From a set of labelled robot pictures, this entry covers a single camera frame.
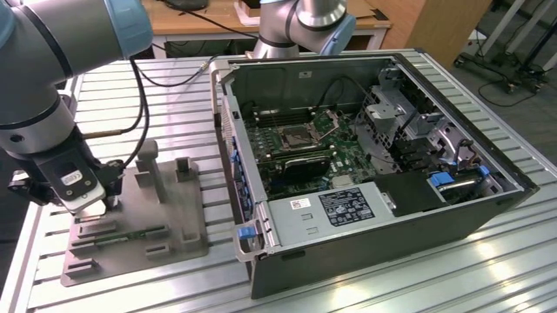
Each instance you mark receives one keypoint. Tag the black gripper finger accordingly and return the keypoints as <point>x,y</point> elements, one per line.
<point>111,181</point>
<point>31,187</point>

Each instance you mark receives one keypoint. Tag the black RAM slot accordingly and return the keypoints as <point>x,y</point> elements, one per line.
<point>283,115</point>
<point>284,119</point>
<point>282,112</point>

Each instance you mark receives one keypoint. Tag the CPU socket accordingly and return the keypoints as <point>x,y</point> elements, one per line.
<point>298,138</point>

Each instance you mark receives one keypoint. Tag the grey plastic parts rack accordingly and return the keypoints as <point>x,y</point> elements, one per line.
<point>174,208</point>

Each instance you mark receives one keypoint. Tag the green RAM stick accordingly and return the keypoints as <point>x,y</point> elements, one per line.
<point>121,237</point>

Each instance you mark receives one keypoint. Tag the blue case latch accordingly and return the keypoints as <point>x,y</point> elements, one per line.
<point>246,234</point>

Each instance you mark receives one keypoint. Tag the grey power supply unit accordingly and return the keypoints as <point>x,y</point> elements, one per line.
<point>295,225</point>

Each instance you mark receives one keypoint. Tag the black graphics card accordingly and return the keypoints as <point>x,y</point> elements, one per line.
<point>304,168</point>

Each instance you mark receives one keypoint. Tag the wooden desk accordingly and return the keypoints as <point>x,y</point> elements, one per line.
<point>208,26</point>

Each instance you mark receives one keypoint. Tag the silver chipset heatsink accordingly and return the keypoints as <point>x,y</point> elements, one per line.
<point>344,181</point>

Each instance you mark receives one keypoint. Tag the green motherboard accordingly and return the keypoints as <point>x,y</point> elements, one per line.
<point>343,159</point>

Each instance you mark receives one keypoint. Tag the black round base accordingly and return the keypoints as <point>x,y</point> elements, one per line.
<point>187,4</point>

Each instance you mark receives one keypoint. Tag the stacked cardboard box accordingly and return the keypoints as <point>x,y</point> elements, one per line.
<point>247,13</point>

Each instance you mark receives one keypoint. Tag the black open PC case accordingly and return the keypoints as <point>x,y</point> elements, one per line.
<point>370,261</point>

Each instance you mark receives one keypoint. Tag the silver drive cage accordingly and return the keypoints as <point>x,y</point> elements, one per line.
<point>382,114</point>

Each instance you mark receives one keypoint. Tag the blue disk carrier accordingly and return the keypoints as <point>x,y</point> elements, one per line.
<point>439,180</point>

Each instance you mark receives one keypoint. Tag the small blue clip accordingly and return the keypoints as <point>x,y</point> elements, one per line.
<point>483,171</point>

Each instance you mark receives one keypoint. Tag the wooden cabinet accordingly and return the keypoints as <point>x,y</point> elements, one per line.
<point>434,29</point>

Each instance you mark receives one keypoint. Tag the black wheeled cart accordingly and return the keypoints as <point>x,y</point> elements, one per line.
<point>522,71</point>

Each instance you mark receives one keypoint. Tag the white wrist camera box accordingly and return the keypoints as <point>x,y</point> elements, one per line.
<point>69,182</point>

